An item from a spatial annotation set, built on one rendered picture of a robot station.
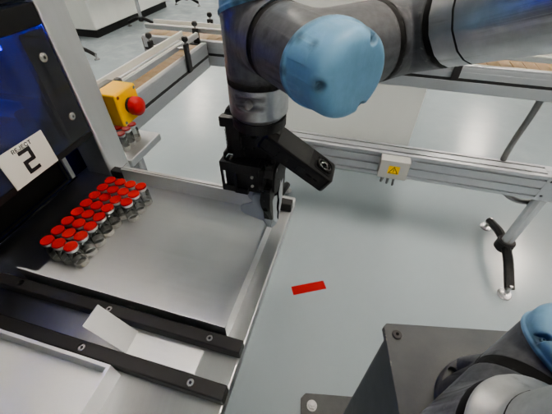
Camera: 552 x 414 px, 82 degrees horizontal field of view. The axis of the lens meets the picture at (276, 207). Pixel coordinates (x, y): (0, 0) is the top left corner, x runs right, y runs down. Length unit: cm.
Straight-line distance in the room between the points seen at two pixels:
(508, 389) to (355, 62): 28
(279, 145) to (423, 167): 112
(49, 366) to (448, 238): 179
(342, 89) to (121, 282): 44
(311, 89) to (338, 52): 3
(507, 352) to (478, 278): 144
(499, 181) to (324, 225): 84
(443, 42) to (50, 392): 57
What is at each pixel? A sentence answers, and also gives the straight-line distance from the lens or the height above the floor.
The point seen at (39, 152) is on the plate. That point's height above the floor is 102.
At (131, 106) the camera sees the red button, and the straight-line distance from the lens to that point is 77.
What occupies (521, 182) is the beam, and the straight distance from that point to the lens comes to 161.
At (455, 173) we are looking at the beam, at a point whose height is 50.
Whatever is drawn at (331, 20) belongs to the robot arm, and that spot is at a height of 125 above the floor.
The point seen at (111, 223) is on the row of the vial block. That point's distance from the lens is 64.
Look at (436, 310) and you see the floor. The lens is 165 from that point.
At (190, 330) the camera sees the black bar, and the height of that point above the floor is 90.
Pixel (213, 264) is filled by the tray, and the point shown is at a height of 88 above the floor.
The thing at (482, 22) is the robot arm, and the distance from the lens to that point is 32.
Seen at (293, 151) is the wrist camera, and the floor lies 108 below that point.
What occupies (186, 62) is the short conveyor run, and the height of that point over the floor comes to 92.
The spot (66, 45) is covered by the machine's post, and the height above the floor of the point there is 114.
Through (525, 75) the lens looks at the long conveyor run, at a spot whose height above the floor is 92.
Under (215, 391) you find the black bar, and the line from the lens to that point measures 44.
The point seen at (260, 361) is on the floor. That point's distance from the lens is 140.
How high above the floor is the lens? 131
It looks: 44 degrees down
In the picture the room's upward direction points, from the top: straight up
